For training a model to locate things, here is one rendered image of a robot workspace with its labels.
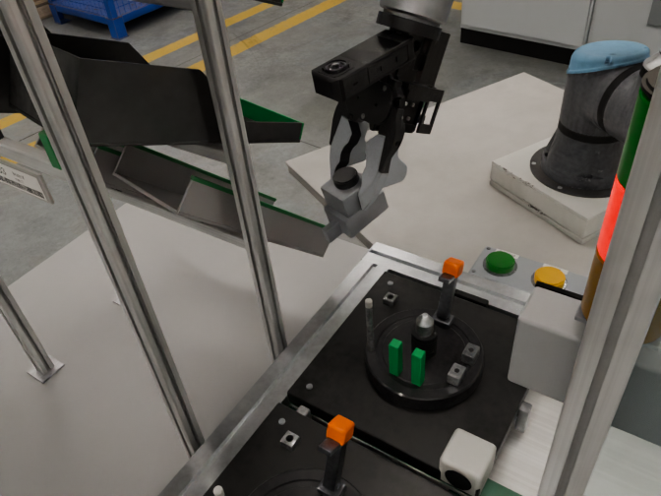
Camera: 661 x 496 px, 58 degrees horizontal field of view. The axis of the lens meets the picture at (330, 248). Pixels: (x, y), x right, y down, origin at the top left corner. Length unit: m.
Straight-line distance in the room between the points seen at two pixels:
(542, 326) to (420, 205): 0.76
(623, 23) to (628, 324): 3.38
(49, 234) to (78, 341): 1.89
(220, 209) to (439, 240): 0.51
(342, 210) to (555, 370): 0.34
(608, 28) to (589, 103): 2.68
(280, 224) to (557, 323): 0.42
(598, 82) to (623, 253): 0.74
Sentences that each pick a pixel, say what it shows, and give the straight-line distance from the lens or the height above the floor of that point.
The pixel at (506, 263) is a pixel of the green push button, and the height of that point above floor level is 0.97.
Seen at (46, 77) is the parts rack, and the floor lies 1.39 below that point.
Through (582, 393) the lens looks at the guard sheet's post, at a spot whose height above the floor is 1.23.
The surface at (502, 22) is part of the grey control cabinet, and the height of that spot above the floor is 0.19.
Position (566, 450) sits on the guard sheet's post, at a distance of 0.47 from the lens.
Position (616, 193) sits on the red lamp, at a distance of 0.35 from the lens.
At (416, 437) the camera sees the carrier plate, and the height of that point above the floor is 0.97.
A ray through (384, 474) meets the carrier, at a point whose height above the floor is 0.97.
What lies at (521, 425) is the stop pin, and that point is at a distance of 0.74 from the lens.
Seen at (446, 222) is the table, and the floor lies 0.86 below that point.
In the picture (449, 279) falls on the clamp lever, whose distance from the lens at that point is 0.71.
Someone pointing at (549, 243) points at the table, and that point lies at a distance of 1.10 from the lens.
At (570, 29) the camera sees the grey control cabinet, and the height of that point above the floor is 0.22.
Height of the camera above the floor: 1.55
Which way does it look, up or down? 40 degrees down
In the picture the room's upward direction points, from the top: 6 degrees counter-clockwise
